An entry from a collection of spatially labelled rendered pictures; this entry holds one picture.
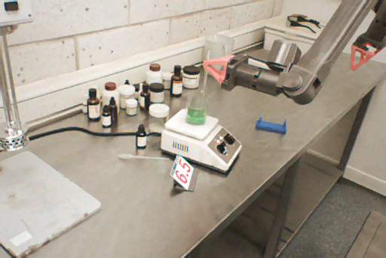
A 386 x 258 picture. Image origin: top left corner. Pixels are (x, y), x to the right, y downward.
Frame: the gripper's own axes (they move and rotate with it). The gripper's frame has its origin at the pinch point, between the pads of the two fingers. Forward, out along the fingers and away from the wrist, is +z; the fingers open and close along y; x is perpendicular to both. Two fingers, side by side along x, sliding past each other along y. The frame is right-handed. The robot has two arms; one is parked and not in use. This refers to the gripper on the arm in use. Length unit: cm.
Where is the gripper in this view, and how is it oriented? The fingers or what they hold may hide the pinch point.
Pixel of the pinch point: (206, 64)
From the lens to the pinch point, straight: 95.3
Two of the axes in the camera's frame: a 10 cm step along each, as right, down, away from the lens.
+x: -1.0, 8.6, 5.0
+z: -8.7, -3.2, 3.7
